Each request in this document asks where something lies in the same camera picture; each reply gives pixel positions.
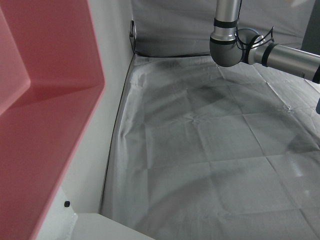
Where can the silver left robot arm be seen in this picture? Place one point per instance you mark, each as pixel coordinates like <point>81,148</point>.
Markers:
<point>225,50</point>

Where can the pink plastic basket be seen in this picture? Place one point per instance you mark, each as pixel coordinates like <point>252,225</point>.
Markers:
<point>50,100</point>

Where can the grey creased cloth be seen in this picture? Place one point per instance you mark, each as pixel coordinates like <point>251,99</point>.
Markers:
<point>200,150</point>

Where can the small black screw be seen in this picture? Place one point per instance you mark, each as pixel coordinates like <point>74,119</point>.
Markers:
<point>67,203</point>

